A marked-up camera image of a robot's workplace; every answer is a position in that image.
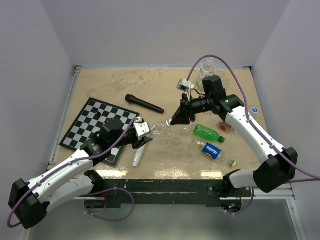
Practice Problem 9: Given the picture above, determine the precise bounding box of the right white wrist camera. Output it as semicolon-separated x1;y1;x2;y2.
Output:
176;79;195;93

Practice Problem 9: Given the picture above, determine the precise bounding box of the red label tea bottle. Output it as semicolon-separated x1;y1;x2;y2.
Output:
218;121;233;132

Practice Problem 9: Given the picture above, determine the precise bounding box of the black microphone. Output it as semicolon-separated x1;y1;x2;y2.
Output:
125;94;165;114

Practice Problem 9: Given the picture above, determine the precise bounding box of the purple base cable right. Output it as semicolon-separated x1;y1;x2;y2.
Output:
223;187;255;215

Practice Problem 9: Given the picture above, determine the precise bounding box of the black chess piece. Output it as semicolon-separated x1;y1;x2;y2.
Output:
94;110;101;119

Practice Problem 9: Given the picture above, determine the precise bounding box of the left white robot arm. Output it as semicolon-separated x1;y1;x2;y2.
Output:
7;117;152;229

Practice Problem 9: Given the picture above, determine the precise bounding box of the black white chessboard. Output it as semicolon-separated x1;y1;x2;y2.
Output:
59;97;140;151

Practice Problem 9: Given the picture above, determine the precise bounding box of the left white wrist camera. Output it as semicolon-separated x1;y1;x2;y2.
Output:
133;117;152;139

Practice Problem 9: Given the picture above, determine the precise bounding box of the green plastic bottle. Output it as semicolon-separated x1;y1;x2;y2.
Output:
193;124;225;143

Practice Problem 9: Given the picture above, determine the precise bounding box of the aluminium frame rail right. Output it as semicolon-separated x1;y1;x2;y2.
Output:
254;184;295;200

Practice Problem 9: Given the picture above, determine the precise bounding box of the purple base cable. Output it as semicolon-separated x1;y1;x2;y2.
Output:
223;187;255;215
83;187;136;221

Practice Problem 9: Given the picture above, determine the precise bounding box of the white cap with square mark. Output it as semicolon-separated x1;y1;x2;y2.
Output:
166;119;172;126

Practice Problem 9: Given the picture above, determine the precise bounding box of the white microphone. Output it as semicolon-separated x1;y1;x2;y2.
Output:
132;145;146;168

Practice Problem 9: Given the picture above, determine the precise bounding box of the Pepsi label clear bottle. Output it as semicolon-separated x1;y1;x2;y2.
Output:
194;139;237;168

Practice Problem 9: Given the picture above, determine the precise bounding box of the aluminium frame rail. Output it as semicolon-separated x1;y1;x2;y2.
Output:
36;65;82;183
254;184;295;200

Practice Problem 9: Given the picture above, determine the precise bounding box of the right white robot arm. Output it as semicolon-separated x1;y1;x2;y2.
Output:
168;75;298;197

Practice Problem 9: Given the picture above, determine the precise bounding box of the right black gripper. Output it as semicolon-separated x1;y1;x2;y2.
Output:
171;93;213;125

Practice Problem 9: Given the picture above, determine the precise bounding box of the white label tea bottle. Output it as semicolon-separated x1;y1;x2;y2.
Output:
197;57;217;92

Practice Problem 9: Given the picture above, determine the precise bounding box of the blue Pocari Sweat cap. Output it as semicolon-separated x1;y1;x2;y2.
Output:
251;107;259;114

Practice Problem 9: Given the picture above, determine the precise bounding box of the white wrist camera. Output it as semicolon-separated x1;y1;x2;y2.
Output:
176;79;195;93
133;117;152;139

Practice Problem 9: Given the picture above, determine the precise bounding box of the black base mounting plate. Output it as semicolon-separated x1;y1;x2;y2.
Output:
91;179;252;208

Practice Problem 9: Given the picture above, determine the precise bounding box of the aluminium frame rail left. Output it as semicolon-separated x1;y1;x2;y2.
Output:
36;65;82;183

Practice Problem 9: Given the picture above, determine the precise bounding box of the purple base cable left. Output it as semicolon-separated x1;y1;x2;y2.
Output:
83;187;136;221

